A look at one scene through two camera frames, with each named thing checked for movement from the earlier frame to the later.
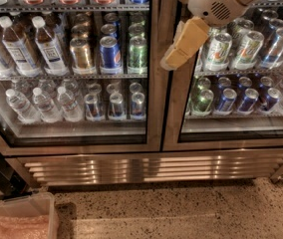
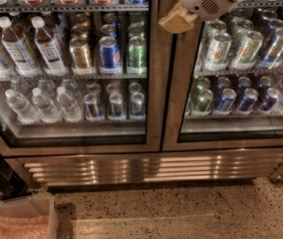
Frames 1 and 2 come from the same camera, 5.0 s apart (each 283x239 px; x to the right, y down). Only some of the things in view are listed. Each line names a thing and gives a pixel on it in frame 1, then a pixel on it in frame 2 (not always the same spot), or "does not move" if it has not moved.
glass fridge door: [72, 69] does not move
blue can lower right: [248, 102] does not move
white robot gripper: [211, 2] → [199, 1]
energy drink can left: [93, 110] does not move
